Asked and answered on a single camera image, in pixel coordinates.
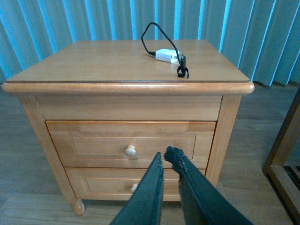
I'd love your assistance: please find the drawer round knob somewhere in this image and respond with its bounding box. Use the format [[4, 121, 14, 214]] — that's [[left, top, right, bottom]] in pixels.
[[130, 184, 138, 194], [125, 145, 136, 157]]

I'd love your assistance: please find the lower drawer round knob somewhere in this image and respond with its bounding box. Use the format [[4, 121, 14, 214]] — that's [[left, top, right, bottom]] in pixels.
[[130, 184, 138, 194]]

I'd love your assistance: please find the pale pleated curtain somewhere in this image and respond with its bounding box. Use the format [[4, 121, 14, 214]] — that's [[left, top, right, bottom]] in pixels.
[[0, 0, 300, 86]]

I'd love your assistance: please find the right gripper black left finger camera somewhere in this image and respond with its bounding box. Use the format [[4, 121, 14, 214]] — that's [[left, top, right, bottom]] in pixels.
[[111, 152, 164, 225]]

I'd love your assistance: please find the black cable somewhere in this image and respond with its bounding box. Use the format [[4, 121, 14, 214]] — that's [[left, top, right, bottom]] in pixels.
[[141, 22, 190, 79]]

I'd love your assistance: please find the white power adapter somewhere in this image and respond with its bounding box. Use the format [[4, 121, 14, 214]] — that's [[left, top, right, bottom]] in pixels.
[[155, 49, 180, 63]]

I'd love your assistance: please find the upper drawer round knob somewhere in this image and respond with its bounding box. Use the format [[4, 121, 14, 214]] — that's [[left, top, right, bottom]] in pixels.
[[125, 145, 136, 157]]

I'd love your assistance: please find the wooden drawer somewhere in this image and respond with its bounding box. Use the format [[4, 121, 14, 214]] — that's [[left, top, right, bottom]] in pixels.
[[46, 120, 215, 169], [64, 166, 206, 202]]

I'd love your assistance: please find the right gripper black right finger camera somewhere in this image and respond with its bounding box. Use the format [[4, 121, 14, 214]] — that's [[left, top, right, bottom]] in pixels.
[[164, 146, 252, 225]]

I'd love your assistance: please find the wooden nightstand cabinet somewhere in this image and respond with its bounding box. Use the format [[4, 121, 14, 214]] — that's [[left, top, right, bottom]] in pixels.
[[2, 40, 255, 215]]

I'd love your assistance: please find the dark wooden furniture frame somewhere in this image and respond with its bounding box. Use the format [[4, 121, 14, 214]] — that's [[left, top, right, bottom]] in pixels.
[[262, 90, 300, 225]]

